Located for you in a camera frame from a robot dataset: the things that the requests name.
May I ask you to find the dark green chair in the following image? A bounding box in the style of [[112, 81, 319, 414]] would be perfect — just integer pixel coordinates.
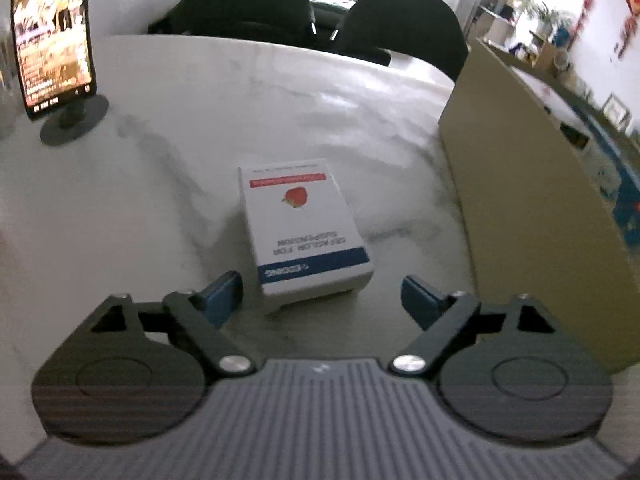
[[147, 0, 313, 46], [332, 0, 469, 82]]

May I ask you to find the beige cardboard box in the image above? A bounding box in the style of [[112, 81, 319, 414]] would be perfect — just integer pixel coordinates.
[[438, 37, 640, 373]]

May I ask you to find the round black phone stand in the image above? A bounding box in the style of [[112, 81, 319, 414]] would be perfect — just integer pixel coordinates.
[[40, 94, 110, 147]]

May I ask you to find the white marble desktop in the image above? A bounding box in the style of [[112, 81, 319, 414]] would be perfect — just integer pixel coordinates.
[[0, 35, 640, 461]]

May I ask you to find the red hanging string ornament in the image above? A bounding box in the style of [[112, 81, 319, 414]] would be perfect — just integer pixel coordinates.
[[575, 0, 601, 51]]

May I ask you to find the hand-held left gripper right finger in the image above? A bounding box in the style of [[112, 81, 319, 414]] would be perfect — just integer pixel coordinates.
[[389, 275, 566, 376]]

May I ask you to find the black smartphone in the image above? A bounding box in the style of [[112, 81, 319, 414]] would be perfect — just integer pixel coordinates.
[[11, 0, 97, 121]]

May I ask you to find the potted green plant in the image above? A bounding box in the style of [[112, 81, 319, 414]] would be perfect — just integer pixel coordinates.
[[525, 0, 571, 26]]

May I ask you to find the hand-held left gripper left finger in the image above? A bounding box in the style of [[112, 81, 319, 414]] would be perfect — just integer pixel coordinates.
[[75, 271, 256, 376]]

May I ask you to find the white strawberry medicine box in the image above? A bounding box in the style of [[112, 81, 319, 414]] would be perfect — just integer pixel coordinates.
[[238, 158, 376, 313]]

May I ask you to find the small framed picture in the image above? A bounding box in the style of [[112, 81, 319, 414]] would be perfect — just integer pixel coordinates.
[[602, 94, 631, 128]]

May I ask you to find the red knot wall ornament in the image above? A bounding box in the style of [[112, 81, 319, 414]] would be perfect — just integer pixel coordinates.
[[620, 0, 640, 56]]

